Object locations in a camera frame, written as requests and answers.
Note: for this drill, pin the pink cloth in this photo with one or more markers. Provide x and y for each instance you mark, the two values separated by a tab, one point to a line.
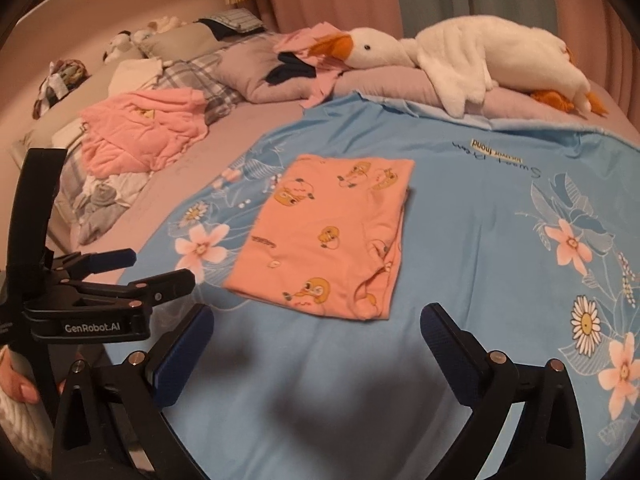
300	40

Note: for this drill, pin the white goose plush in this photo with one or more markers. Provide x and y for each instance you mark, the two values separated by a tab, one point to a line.
450	55

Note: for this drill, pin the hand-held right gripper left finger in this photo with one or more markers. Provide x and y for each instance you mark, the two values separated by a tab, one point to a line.
182	355

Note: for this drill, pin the white folded cloth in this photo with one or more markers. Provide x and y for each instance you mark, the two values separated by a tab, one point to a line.
132	72

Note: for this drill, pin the striped grey cloth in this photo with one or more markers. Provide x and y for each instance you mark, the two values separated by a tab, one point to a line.
240	19

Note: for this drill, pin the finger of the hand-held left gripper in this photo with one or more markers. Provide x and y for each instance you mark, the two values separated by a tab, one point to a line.
170	282
120	258

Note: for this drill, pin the dark white plush toy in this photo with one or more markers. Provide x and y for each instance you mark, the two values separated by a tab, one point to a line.
117	45

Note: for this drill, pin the blue floral blanket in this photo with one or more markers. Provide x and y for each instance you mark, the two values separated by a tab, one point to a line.
475	210

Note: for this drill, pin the patterned cloth bundle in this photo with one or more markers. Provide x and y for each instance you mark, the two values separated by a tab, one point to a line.
60	80

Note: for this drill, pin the grey pillow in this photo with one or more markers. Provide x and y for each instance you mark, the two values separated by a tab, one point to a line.
185	40

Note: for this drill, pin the grey plaid cloth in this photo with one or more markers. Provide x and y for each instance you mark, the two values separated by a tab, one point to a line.
215	85

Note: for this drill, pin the orange duck print garment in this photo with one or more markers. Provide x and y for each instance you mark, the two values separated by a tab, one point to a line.
310	220

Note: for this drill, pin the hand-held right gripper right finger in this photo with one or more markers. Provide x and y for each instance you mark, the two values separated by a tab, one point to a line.
450	360

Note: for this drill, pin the dark navy cloth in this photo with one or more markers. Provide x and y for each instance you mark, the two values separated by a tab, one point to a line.
290	70

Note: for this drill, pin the beige bed cushion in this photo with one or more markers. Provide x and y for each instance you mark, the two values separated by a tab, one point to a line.
70	97

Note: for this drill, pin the person's left hand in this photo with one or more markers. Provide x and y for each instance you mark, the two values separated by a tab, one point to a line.
20	385

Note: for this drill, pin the pink garment pile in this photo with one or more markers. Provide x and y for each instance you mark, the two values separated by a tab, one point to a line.
135	135

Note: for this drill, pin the pile of pillows and clothes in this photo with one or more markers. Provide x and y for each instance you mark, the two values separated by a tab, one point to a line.
125	5

